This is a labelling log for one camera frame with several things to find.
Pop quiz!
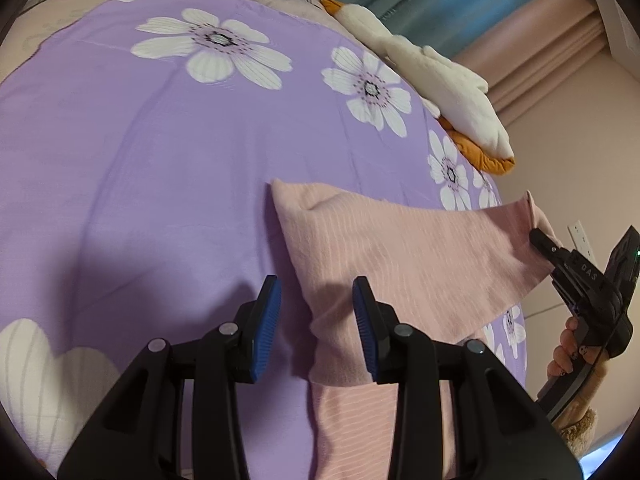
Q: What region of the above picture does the pink curtain right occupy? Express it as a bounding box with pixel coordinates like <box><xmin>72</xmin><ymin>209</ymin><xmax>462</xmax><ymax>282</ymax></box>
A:
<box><xmin>454</xmin><ymin>0</ymin><xmax>608</xmax><ymax>126</ymax></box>

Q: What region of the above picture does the white wall socket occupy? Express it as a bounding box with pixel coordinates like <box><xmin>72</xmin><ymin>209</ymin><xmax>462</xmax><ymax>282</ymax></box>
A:
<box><xmin>567</xmin><ymin>220</ymin><xmax>597</xmax><ymax>266</ymax></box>

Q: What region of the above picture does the purple floral bed sheet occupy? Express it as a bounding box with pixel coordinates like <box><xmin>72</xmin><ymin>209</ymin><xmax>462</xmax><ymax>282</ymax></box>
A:
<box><xmin>1</xmin><ymin>0</ymin><xmax>499</xmax><ymax>479</ymax></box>

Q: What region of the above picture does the pink striped knit sweater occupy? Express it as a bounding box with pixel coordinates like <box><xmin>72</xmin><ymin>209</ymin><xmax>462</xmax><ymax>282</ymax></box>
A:
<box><xmin>271</xmin><ymin>181</ymin><xmax>551</xmax><ymax>479</ymax></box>

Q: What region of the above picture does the white goose plush toy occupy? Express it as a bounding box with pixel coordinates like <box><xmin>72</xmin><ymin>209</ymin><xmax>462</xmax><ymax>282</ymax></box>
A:
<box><xmin>320</xmin><ymin>0</ymin><xmax>515</xmax><ymax>176</ymax></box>

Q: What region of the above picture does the person right hand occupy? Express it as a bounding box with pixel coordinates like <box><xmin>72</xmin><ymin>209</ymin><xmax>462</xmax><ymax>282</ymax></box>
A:
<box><xmin>547</xmin><ymin>316</ymin><xmax>579</xmax><ymax>378</ymax></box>

